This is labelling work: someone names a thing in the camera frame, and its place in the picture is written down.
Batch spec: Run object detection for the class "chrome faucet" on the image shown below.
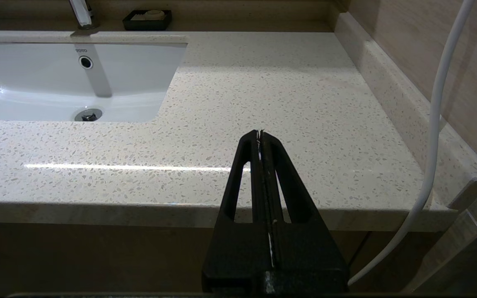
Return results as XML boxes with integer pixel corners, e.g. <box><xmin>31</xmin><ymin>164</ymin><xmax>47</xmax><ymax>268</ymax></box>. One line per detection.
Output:
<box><xmin>69</xmin><ymin>0</ymin><xmax>100</xmax><ymax>31</ymax></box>

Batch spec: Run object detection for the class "brown vanity cabinet front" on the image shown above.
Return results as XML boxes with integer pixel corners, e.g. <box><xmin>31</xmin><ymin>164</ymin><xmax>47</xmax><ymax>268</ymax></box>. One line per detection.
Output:
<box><xmin>0</xmin><ymin>219</ymin><xmax>442</xmax><ymax>295</ymax></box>

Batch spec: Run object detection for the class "beige round soap bar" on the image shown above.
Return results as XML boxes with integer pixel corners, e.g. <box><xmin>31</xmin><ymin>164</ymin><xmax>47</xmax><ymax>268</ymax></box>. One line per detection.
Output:
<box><xmin>132</xmin><ymin>10</ymin><xmax>166</xmax><ymax>22</ymax></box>

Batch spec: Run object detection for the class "white cable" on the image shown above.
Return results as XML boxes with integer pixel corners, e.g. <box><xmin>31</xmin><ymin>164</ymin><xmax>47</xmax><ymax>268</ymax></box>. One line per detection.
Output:
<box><xmin>347</xmin><ymin>0</ymin><xmax>476</xmax><ymax>286</ymax></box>

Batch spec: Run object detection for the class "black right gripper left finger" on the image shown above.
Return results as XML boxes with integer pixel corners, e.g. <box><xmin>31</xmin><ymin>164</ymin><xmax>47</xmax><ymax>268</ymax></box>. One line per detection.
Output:
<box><xmin>202</xmin><ymin>130</ymin><xmax>274</xmax><ymax>293</ymax></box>

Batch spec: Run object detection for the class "black soap dish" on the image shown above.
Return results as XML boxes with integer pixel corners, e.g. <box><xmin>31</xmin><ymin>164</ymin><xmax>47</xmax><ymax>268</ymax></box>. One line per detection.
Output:
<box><xmin>123</xmin><ymin>10</ymin><xmax>173</xmax><ymax>31</ymax></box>

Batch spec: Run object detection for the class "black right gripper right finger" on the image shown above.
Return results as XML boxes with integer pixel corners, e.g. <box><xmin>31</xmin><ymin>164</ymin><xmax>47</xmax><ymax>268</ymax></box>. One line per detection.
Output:
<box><xmin>260</xmin><ymin>131</ymin><xmax>349</xmax><ymax>293</ymax></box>

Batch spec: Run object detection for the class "chrome sink drain stopper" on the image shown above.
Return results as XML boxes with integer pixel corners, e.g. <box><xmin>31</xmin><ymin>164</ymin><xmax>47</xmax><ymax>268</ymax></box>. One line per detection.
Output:
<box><xmin>75</xmin><ymin>108</ymin><xmax>103</xmax><ymax>122</ymax></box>

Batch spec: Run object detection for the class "white ceramic sink basin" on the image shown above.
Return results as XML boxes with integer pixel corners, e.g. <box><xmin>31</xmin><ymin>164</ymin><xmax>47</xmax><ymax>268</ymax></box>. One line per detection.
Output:
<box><xmin>0</xmin><ymin>31</ymin><xmax>189</xmax><ymax>123</ymax></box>

